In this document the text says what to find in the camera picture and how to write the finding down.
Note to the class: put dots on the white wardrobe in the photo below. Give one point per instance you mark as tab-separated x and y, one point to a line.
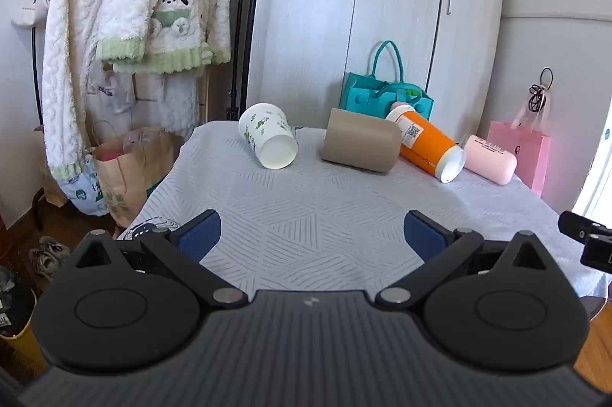
311	29

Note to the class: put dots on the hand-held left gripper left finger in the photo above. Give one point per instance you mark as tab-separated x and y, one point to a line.
198	236

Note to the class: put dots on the teal felt handbag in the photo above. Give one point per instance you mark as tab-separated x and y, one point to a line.
363	96

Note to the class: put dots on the pink paper bag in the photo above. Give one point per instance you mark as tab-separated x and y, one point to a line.
530	153

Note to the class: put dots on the tan paper cup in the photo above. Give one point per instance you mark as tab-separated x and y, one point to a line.
358	139

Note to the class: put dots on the long white fluffy robe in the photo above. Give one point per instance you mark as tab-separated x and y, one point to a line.
67	53

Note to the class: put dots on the white fluffy pajama pants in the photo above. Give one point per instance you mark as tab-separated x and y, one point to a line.
177	101

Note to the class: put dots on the white cup with green print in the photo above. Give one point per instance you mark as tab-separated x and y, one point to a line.
263	129

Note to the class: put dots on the pink cup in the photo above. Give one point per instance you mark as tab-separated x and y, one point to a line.
487	158

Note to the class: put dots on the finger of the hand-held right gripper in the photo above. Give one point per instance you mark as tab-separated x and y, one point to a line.
576	225
597	255

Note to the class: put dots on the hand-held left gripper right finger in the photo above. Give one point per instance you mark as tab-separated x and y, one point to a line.
424	236

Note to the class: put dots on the white patterned tablecloth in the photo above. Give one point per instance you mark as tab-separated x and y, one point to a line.
311	206

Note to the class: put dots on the white green printed plastic bag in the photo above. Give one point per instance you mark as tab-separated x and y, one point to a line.
83	192

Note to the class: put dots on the orange cup with white lid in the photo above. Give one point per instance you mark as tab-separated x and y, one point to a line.
428	144

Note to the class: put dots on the black tripod stand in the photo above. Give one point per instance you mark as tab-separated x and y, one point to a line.
241	5

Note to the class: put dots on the grey sneakers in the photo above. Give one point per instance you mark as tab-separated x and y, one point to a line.
48	256

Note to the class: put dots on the yellow bin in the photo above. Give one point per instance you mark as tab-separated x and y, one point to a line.
21	340

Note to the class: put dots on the black clothes rack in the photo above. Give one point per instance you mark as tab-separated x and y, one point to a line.
34	67

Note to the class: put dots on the brown paper bag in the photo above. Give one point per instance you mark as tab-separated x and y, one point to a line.
124	177

